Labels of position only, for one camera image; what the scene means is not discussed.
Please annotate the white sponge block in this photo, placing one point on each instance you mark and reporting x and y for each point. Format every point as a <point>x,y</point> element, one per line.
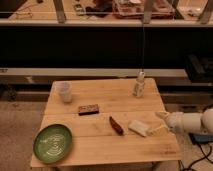
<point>139,127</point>

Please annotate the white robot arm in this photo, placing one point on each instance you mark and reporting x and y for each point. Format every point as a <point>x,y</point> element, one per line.
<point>200,123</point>

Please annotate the translucent plastic cup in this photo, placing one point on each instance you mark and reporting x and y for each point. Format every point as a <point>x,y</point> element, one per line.
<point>63,89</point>

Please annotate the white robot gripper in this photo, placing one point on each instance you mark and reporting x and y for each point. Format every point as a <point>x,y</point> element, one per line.
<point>173,121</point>

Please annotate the small clear plastic bottle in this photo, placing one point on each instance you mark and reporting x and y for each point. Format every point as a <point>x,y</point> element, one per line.
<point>139,85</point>

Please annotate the wooden folding table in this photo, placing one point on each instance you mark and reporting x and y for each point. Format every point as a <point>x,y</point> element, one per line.
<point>95,141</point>

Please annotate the green ceramic plate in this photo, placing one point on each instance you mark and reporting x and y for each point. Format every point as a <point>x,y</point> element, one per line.
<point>52,143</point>

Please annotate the brown rectangular block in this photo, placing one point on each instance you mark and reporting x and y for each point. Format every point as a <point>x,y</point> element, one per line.
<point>88,109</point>

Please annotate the dark red chili pepper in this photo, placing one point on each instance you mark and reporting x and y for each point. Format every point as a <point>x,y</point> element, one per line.
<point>116,126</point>

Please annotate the long metal rail shelf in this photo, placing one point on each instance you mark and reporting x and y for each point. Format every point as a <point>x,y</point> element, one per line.
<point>164,77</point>

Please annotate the blue robot base box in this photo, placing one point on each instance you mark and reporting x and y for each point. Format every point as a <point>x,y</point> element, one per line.
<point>201,139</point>

